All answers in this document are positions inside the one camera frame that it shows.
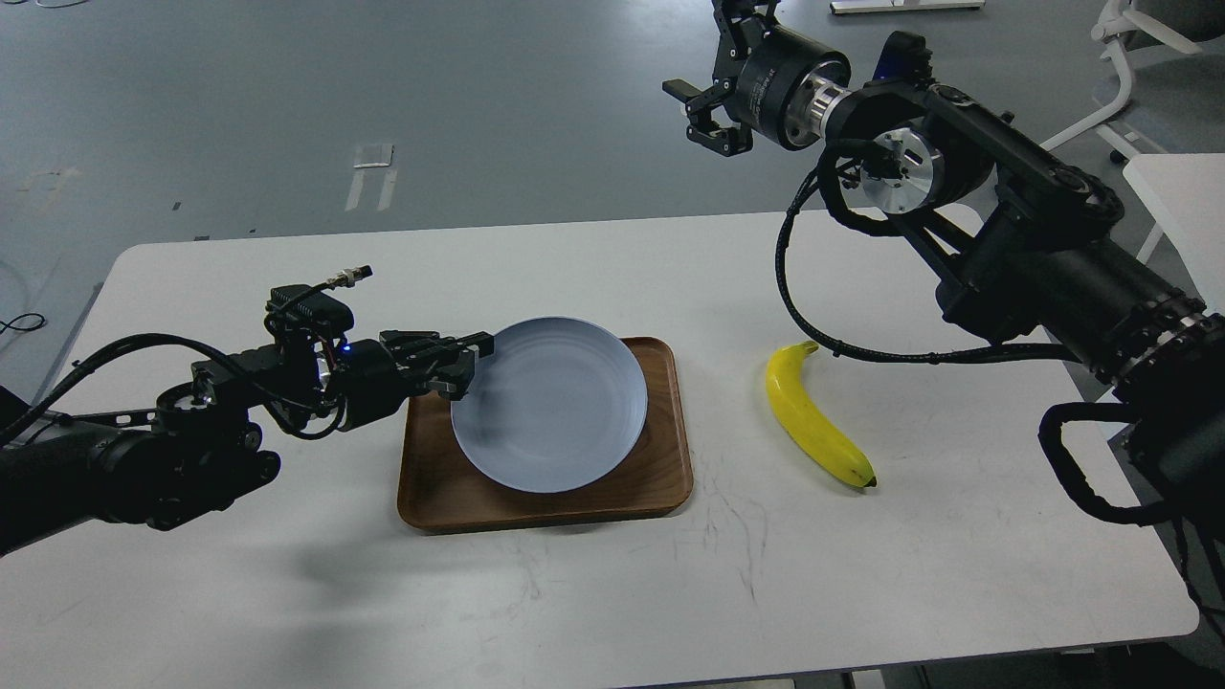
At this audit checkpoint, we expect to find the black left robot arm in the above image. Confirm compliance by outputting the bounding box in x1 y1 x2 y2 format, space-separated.
1 266 495 554

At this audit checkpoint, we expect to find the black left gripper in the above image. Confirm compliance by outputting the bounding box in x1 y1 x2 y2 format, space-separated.
331 330 495 432

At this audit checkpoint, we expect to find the yellow banana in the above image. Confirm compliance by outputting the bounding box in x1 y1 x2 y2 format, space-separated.
763 341 877 489

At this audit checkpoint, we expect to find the light blue round plate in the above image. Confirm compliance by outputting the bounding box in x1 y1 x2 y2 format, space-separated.
450 318 648 494

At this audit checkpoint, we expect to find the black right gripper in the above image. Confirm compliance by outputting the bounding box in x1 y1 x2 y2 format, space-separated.
662 1 853 157

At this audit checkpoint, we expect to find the white bar base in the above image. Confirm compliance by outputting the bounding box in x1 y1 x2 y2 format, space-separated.
831 0 986 16

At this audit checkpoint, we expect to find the white office chair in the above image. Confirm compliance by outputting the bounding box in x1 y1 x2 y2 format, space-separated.
1042 1 1224 166

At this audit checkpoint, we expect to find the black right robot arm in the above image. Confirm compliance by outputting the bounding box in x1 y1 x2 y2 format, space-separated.
662 1 1224 584

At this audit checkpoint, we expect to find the brown wooden tray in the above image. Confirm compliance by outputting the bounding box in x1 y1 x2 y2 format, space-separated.
397 337 693 535

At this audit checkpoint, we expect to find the white side table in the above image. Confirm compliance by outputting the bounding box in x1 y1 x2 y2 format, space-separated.
1125 153 1224 311

